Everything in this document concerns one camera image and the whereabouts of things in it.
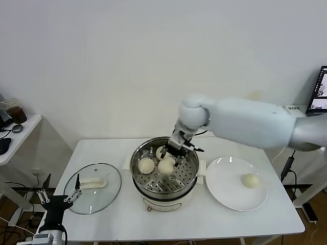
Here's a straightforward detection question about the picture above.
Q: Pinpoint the white round plate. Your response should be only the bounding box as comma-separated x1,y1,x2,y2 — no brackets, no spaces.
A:
205,157,268,211

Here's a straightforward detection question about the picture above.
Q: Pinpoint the white laptop cable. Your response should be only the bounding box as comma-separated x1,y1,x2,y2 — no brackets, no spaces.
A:
271,148,285,164

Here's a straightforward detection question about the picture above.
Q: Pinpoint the glass pot lid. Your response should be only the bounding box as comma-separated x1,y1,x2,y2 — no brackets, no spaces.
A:
63,162,122,215

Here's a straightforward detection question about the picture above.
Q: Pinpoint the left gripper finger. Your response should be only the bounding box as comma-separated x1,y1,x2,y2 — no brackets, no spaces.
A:
63,174,82,203
36,173,52,204

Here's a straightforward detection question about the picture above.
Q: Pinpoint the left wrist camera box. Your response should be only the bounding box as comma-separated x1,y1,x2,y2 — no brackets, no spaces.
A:
33,233,56,245

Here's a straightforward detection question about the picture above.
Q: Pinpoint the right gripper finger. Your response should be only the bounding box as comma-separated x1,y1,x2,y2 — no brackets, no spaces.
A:
173,154,185,169
159,144,169,161

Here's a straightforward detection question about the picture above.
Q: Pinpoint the dark open laptop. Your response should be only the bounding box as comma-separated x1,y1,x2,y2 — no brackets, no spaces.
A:
306,65,327,117

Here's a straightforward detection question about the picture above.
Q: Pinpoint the black cable with adapter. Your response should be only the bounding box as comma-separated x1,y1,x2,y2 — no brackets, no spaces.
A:
280,150,298,204

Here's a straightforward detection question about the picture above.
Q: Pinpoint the black computer mouse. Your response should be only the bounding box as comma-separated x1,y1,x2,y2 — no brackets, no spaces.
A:
0,137,12,155

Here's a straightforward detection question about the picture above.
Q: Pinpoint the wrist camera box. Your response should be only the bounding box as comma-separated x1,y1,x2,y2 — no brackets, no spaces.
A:
168,129,193,150
33,233,56,245

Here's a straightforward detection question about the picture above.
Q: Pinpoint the black desk device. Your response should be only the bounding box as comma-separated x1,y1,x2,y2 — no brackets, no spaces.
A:
0,112,13,128

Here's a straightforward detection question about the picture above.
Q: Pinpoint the black floor power strip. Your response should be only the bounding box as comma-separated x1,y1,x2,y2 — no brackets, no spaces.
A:
302,203,319,223

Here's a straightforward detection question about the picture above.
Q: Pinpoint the white steamed baozi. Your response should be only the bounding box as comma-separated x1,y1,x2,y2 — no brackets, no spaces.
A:
158,155,176,176
137,157,155,175
155,146,166,161
241,173,261,189

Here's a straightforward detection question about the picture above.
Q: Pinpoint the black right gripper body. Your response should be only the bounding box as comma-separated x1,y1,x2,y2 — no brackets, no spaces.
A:
165,143,190,157

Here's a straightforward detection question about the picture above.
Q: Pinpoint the white side table with cup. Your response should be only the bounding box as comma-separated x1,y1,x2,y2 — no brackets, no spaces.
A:
0,114,43,215

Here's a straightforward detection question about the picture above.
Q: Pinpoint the white side table with laptop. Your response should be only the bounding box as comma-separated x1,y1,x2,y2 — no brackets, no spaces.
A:
281,104,327,210

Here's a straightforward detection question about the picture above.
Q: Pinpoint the stainless steel steamer basket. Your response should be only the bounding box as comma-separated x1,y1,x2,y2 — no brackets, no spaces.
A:
123,137,206,199

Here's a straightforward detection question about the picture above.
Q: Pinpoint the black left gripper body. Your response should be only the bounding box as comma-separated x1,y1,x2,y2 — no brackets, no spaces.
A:
40,195,72,230

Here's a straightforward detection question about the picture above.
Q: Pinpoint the iced coffee plastic cup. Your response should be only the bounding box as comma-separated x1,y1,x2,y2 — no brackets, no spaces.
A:
5,98,28,125

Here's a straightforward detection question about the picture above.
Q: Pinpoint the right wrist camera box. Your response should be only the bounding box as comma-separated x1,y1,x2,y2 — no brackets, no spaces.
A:
168,129,193,150

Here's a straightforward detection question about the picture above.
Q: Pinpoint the white electric cooking pot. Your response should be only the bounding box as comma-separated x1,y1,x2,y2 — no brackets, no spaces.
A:
131,176,205,213

